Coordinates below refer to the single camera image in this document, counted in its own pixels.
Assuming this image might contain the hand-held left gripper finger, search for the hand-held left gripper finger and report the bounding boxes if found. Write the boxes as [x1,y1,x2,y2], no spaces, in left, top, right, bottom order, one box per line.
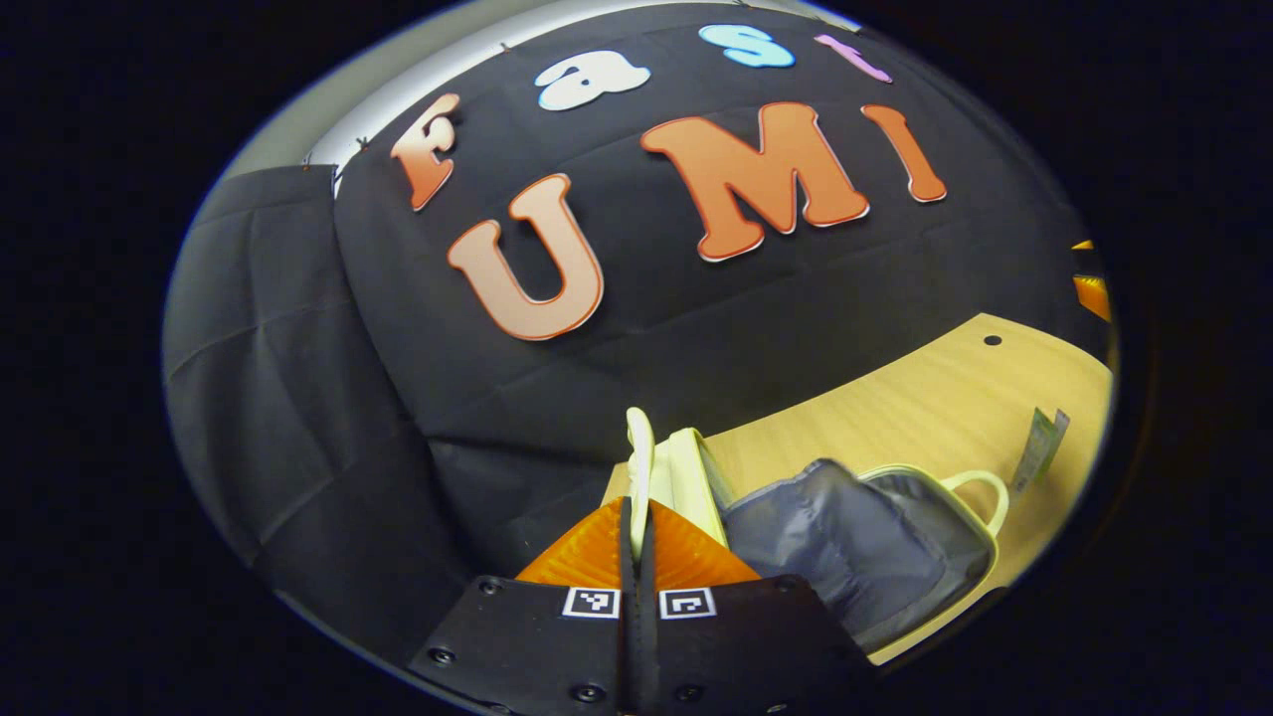
[638,500,881,716]
[408,497,638,716]

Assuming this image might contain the green white skincare tube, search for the green white skincare tube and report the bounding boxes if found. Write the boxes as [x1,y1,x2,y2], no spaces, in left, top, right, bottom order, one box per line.
[1009,406,1072,495]

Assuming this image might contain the cream suitcase with grey lining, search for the cream suitcase with grey lining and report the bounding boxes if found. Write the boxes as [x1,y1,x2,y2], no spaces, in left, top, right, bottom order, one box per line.
[602,406,1010,665]

